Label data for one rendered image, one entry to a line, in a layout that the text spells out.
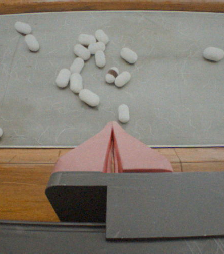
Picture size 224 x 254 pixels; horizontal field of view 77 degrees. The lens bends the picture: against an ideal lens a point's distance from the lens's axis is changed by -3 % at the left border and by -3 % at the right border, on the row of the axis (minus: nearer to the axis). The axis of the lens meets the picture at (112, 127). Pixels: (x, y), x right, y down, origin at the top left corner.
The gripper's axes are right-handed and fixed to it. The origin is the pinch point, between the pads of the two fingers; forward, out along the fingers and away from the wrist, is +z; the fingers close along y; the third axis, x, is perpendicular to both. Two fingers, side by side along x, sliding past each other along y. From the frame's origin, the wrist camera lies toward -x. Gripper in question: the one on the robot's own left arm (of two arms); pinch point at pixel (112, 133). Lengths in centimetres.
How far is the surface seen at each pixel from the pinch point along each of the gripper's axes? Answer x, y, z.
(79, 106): 4.2, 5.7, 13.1
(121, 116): 4.5, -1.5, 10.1
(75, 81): 0.3, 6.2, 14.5
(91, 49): -3.9, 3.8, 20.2
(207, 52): -3.6, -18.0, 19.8
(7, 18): -9.8, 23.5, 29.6
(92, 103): 2.9, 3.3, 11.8
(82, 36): -6.0, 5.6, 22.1
